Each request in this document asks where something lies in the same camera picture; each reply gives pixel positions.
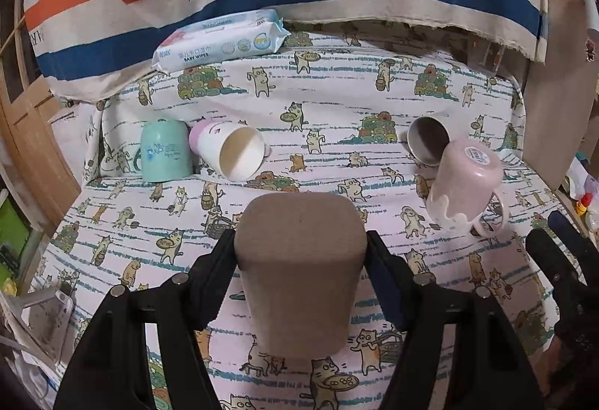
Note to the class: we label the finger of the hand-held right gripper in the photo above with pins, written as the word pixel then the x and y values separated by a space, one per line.
pixel 550 258
pixel 573 230

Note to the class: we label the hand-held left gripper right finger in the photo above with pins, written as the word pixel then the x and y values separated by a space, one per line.
pixel 386 279

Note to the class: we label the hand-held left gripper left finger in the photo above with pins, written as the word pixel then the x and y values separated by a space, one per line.
pixel 223 269

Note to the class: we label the brown cup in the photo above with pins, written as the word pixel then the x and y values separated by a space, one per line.
pixel 299 272

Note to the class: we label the pink and white paper cup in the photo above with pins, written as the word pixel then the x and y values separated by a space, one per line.
pixel 229 148

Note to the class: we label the green cup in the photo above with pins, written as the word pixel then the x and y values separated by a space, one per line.
pixel 164 150

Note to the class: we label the grey cup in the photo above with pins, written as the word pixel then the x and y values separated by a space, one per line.
pixel 427 141

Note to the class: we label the small yellow bottle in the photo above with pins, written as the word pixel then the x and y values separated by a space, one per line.
pixel 582 205

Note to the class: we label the brown cabinet side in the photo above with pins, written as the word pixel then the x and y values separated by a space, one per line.
pixel 557 78

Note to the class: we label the cat printed tablecloth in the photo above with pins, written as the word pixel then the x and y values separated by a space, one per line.
pixel 327 120

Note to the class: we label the baby wipes pack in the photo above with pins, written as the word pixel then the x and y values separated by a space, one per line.
pixel 220 43

